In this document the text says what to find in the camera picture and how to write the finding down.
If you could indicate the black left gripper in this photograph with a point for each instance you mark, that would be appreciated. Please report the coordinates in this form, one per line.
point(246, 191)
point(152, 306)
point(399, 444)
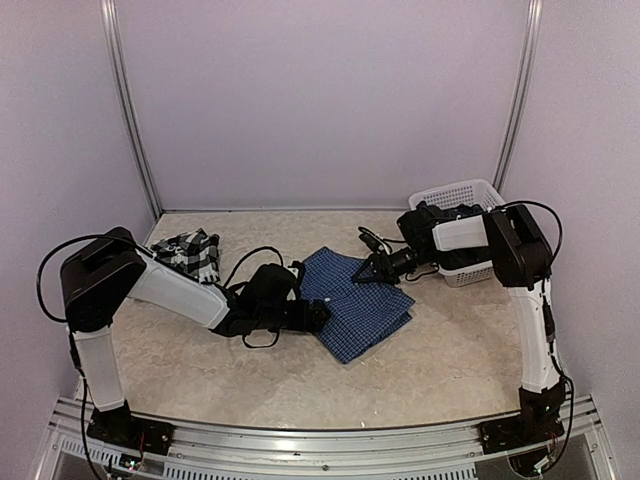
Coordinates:
point(317, 323)

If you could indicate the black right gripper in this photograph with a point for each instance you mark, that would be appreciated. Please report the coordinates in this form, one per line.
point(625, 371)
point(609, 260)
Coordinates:
point(378, 261)

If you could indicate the blue checked long sleeve shirt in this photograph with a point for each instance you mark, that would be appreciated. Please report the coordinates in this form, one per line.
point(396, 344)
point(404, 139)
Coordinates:
point(362, 315)

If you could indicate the white plastic laundry basket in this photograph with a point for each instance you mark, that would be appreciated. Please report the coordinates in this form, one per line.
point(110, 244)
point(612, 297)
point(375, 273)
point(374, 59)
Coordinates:
point(465, 233)

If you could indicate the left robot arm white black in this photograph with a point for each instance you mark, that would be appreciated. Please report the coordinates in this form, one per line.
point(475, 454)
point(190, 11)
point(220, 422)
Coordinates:
point(112, 267)

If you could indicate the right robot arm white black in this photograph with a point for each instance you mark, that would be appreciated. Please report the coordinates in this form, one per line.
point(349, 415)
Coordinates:
point(509, 238)

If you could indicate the dark striped shirt in basket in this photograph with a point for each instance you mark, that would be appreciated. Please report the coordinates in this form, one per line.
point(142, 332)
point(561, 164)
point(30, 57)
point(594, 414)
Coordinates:
point(430, 211)

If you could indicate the folded black white plaid shirt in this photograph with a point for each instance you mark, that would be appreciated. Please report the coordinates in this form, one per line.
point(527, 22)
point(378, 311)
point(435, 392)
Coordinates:
point(193, 253)

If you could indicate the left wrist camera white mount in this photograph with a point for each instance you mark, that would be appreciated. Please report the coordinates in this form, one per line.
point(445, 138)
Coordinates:
point(298, 270)

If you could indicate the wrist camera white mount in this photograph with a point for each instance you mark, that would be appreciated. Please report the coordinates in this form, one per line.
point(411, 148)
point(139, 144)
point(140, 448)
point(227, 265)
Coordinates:
point(298, 270)
point(373, 241)

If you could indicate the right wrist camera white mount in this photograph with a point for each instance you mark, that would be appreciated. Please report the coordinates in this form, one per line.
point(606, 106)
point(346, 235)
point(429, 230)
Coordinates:
point(373, 241)

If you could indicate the front aluminium rail frame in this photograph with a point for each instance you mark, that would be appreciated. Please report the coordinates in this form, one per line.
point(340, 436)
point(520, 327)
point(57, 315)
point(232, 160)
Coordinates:
point(451, 450)

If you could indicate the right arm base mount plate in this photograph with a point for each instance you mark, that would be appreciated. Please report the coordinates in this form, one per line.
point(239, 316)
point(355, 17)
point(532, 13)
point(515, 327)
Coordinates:
point(511, 432)

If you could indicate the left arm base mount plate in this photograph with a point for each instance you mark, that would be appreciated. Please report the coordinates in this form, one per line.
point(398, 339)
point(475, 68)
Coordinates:
point(134, 433)

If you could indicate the right aluminium frame post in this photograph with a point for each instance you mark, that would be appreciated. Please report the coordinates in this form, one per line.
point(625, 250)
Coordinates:
point(520, 94)

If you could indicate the aluminium frame post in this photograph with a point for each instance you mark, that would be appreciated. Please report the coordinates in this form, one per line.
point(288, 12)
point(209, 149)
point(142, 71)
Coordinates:
point(520, 94)
point(115, 50)

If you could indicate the left aluminium frame post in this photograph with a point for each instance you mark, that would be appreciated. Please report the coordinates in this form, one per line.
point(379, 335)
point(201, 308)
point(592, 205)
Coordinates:
point(115, 50)

